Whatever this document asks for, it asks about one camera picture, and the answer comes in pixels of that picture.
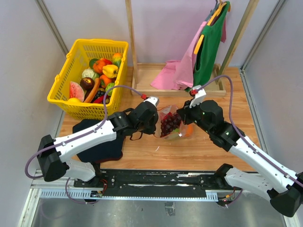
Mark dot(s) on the small orange fruit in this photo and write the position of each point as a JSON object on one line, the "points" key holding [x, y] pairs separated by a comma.
{"points": [[104, 81]]}

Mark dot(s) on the yellow lemon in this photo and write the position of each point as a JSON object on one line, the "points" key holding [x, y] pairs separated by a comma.
{"points": [[74, 100]]}

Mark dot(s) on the dark green avocado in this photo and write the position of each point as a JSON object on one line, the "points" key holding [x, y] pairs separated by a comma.
{"points": [[92, 62]]}

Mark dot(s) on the green shirt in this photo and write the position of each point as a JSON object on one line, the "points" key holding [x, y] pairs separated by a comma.
{"points": [[206, 56]]}

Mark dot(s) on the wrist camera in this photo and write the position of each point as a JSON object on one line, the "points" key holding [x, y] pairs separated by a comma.
{"points": [[149, 101], [198, 94]]}

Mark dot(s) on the purple grape bunch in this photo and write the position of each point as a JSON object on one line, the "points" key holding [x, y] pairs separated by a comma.
{"points": [[170, 122]]}

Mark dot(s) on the yellow bell pepper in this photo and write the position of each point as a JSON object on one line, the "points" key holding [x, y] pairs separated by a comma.
{"points": [[111, 71]]}

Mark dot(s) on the wooden rack post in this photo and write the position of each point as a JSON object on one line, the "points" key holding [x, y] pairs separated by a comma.
{"points": [[251, 6], [132, 39]]}

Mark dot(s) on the left wooden rack post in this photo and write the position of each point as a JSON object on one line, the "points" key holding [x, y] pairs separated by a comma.
{"points": [[132, 39]]}

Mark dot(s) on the yellow clothes hanger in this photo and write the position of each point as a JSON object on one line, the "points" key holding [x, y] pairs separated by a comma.
{"points": [[198, 44]]}

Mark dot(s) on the pink shirt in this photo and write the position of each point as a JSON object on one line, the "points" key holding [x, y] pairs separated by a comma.
{"points": [[178, 74]]}

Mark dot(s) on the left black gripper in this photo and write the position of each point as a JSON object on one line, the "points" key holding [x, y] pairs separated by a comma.
{"points": [[152, 129]]}

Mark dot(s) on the dark navy cloth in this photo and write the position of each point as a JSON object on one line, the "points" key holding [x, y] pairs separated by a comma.
{"points": [[108, 151]]}

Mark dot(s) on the clear zip top bag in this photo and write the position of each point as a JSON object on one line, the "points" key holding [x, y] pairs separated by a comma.
{"points": [[161, 113]]}

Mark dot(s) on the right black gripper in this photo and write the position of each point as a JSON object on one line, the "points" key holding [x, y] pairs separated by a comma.
{"points": [[185, 111]]}

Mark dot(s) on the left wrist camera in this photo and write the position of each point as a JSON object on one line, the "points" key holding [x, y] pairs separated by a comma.
{"points": [[149, 101]]}

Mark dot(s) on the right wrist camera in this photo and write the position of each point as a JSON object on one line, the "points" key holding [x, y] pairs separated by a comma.
{"points": [[198, 94]]}

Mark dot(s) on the wooden rack tray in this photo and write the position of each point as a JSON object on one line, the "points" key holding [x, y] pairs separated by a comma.
{"points": [[147, 72]]}

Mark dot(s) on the orange carrot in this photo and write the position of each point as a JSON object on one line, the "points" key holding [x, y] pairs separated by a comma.
{"points": [[90, 94]]}

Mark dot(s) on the red bell pepper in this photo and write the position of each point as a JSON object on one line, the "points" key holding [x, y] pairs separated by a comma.
{"points": [[106, 61]]}

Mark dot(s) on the right wooden rack post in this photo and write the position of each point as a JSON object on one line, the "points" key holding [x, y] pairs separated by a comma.
{"points": [[251, 6]]}

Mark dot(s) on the orange pumpkin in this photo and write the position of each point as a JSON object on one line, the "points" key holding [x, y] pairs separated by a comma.
{"points": [[98, 66]]}

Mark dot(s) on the watermelon slice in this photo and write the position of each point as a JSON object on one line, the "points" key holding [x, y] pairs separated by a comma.
{"points": [[76, 91]]}

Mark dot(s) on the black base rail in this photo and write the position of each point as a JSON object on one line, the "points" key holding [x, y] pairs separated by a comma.
{"points": [[155, 183]]}

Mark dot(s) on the green custard apple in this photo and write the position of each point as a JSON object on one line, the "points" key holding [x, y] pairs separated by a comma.
{"points": [[109, 89]]}

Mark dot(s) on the green white cabbage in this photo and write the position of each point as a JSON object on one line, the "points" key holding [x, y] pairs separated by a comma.
{"points": [[90, 73]]}

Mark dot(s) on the red chili pepper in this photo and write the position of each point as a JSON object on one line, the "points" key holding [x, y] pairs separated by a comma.
{"points": [[100, 100]]}

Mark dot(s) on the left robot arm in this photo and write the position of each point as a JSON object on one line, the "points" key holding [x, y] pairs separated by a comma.
{"points": [[56, 159]]}

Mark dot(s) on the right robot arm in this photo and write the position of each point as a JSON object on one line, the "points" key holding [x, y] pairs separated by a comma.
{"points": [[279, 185]]}

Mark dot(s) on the mango fruit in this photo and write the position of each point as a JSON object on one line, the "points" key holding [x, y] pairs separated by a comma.
{"points": [[117, 59]]}

